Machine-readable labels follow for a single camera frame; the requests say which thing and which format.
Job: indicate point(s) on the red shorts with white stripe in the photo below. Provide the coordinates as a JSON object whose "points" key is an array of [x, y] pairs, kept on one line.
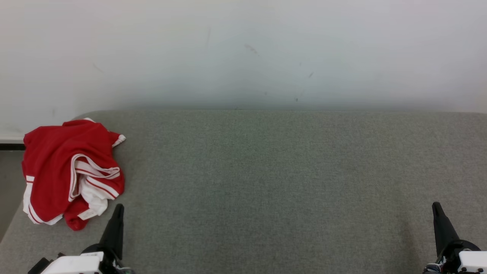
{"points": [[49, 160]]}

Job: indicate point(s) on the red Bulls basketball jersey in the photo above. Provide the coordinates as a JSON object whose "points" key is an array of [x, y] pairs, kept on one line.
{"points": [[97, 182]]}

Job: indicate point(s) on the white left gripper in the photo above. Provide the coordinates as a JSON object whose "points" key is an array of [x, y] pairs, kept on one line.
{"points": [[76, 264]]}

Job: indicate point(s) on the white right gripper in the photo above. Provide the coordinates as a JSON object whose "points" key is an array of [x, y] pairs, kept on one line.
{"points": [[470, 262]]}

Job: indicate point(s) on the white wall baseboard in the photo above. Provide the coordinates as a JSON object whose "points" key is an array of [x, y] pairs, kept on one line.
{"points": [[11, 139]]}

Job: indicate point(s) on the grey fabric sofa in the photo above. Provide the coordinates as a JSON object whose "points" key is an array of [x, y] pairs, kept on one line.
{"points": [[266, 182]]}

